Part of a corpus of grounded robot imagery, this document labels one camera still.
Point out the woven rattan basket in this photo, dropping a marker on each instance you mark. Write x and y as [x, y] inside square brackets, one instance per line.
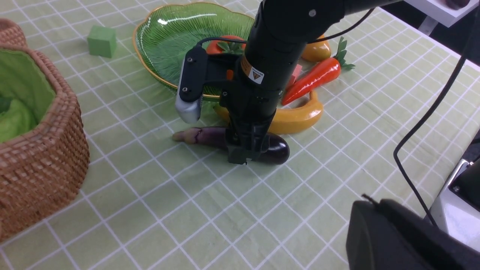
[43, 170]

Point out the salmon foam cube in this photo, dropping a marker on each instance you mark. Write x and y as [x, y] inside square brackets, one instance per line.
[294, 76]

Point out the white shelf corner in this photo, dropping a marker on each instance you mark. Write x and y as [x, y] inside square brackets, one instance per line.
[440, 12]

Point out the woven rattan basket lid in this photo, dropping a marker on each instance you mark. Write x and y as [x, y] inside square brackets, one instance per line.
[11, 33]

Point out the purple toy eggplant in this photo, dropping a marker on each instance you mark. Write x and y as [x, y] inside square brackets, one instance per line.
[277, 153]

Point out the yellow orange toy mango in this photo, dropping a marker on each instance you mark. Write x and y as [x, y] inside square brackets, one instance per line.
[317, 52]

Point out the green foam cube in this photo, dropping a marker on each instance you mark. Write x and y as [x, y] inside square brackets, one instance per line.
[102, 41]

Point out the orange toy carrot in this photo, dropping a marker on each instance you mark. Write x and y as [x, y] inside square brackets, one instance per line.
[322, 73]

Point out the yellow toy banana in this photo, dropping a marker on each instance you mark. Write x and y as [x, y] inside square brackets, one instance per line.
[292, 121]

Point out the orange toy persimmon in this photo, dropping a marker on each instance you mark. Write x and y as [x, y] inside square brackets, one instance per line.
[218, 47]

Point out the right black grey wrist camera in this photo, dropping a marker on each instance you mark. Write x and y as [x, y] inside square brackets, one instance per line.
[199, 70]

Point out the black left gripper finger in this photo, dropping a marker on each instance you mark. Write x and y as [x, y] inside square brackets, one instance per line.
[387, 236]

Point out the green glass leaf plate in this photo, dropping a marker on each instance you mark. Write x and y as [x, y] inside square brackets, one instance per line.
[168, 32]

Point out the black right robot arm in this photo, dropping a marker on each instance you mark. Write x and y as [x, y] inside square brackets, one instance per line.
[277, 39]

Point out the green fabric basket liner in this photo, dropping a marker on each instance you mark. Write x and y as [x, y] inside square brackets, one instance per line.
[25, 92]

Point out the green checkered tablecloth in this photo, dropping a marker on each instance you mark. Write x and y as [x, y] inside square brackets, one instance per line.
[151, 203]

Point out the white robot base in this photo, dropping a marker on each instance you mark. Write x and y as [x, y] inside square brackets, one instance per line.
[456, 207]

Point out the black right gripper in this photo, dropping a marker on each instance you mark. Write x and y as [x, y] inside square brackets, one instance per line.
[251, 109]

